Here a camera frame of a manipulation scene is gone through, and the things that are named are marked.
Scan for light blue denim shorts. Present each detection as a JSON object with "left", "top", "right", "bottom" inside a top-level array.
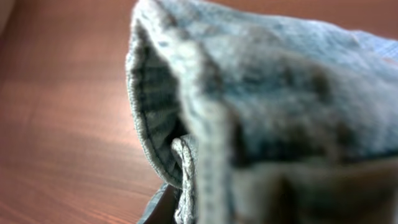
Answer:
[{"left": 126, "top": 0, "right": 397, "bottom": 223}]

